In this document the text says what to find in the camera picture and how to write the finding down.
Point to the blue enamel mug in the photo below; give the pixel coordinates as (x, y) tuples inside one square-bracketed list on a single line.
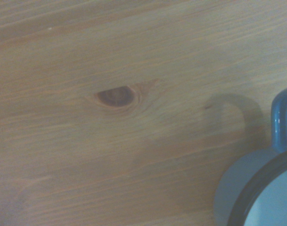
[(235, 179)]

